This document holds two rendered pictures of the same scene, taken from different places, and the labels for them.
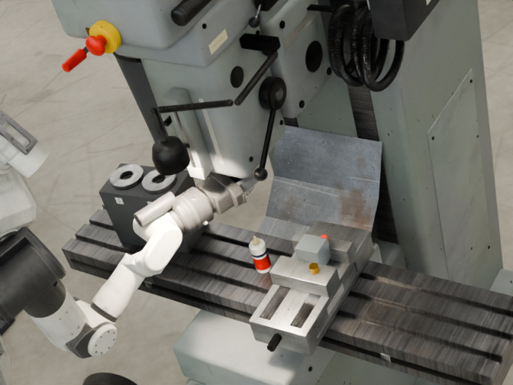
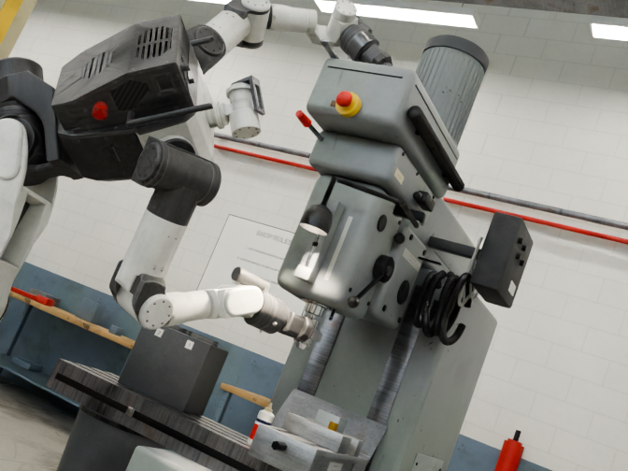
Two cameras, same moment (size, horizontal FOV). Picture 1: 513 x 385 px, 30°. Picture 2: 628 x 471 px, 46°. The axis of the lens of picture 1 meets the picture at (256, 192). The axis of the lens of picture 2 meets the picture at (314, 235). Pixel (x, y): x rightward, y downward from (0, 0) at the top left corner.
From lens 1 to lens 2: 1.54 m
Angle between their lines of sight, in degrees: 51
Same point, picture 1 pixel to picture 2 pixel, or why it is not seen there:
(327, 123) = (345, 398)
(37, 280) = (200, 173)
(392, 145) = (395, 433)
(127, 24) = (374, 100)
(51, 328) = (153, 239)
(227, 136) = (350, 254)
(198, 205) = (281, 305)
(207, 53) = (393, 170)
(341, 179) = not seen: hidden behind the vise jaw
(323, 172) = not seen: hidden behind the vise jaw
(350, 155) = (351, 429)
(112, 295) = (183, 297)
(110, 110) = not seen: outside the picture
